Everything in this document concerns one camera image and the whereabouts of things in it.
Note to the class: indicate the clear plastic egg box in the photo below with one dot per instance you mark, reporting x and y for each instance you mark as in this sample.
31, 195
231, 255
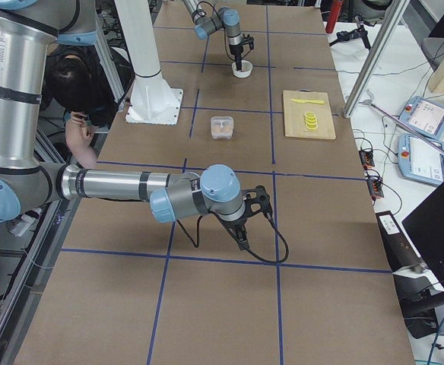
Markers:
221, 122

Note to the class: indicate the black box with label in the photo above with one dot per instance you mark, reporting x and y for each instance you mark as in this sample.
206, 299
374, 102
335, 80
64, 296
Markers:
399, 251

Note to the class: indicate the white bowl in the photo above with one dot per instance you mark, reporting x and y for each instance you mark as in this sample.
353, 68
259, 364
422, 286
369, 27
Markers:
245, 70

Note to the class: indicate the wooden cutting board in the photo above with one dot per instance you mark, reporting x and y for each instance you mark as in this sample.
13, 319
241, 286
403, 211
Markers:
294, 119

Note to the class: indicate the yellow plastic knife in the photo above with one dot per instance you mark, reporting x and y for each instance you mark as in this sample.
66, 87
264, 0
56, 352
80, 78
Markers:
318, 102

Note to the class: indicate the black tripod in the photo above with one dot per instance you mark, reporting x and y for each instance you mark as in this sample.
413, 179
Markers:
359, 33

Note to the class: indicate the metal reacher grabber tool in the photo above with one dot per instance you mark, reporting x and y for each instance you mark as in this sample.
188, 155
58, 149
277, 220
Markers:
407, 128

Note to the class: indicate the orange connector board lower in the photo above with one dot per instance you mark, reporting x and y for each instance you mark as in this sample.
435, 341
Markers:
374, 184

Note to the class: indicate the orange connector board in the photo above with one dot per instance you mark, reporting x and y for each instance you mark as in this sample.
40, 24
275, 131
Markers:
366, 159
374, 184

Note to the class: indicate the orange connector board upper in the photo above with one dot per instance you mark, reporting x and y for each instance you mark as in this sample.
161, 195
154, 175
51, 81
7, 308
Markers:
366, 159

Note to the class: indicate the person in black hoodie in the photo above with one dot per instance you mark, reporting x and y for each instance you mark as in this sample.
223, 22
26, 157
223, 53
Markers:
76, 80

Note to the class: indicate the lower blue teach pendant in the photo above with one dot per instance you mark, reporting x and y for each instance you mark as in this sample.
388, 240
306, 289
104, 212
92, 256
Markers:
420, 162

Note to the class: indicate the blue teach pendant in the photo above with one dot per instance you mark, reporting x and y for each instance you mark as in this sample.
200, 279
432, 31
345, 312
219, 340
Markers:
420, 162
424, 116

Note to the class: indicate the upper blue teach pendant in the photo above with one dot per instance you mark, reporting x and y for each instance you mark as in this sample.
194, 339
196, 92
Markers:
424, 116

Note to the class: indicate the white power strip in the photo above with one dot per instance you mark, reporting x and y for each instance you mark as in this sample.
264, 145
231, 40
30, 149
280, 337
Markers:
21, 224

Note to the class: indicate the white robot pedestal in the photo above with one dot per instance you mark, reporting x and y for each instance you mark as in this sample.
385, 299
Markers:
152, 100

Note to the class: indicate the aluminium frame post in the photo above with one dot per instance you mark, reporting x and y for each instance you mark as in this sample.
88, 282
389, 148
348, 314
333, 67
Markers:
386, 30

